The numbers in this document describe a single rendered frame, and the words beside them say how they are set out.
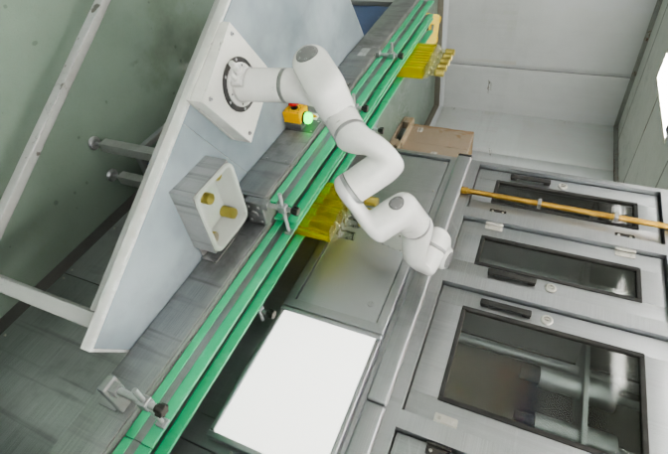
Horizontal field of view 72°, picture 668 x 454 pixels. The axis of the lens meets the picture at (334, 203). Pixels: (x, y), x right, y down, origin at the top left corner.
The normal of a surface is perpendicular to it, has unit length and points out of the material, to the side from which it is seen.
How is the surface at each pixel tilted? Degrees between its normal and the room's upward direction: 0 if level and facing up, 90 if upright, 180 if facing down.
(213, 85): 5
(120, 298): 0
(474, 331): 90
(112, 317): 0
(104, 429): 90
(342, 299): 90
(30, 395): 90
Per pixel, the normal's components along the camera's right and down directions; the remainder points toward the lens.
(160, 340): -0.11, -0.73
